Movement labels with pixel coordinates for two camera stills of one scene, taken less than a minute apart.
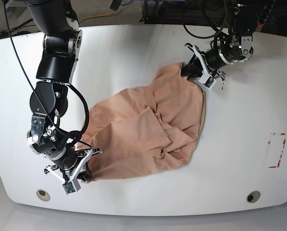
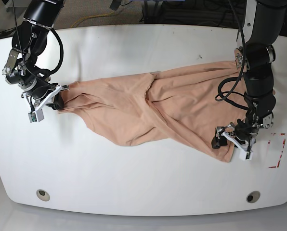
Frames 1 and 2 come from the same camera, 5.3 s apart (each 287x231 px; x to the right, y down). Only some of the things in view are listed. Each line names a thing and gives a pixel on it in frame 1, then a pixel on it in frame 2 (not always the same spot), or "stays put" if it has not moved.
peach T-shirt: x=144 y=127 → x=178 y=106
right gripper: x=214 y=58 → x=244 y=130
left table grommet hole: x=43 y=195 stays put
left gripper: x=67 y=158 → x=39 y=88
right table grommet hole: x=253 y=196 stays put
